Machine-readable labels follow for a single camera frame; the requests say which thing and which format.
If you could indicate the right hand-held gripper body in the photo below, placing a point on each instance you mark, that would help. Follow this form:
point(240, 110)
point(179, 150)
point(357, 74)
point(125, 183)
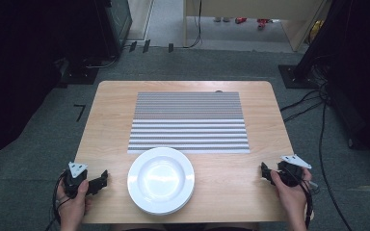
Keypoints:
point(290, 173)

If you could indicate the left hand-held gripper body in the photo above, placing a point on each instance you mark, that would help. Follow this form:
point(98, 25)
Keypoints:
point(74, 183)

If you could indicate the person's left hand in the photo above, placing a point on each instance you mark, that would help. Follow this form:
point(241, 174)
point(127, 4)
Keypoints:
point(72, 207)

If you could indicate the person's right hand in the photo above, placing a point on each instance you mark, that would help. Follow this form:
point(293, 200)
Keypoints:
point(290, 199)

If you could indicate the white plate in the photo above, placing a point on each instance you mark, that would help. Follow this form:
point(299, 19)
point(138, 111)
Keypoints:
point(160, 178)
point(168, 213)

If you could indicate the grey striped placemat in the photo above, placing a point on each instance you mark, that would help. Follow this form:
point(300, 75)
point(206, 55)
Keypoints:
point(189, 122)

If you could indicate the black stand base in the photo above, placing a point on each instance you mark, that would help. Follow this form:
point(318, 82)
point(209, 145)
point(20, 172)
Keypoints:
point(78, 75)
point(294, 77)

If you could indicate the black floor tape strip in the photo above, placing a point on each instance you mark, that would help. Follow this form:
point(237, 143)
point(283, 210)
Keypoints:
point(171, 47)
point(146, 46)

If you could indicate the red power tool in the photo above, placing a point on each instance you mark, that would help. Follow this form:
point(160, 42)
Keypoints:
point(263, 22)

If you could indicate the yellow object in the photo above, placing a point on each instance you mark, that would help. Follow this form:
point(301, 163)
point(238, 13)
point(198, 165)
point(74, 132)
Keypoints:
point(316, 27)

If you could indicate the small red tool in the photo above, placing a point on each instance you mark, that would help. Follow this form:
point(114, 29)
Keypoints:
point(240, 20)

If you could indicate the dark glass cabinet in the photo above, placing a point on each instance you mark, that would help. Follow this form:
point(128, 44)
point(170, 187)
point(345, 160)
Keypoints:
point(117, 22)

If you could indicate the pale shoes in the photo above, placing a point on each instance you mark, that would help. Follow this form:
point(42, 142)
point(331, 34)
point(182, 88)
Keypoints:
point(221, 19)

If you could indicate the light wooden desk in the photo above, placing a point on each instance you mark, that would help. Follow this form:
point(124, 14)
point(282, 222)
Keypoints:
point(257, 8)

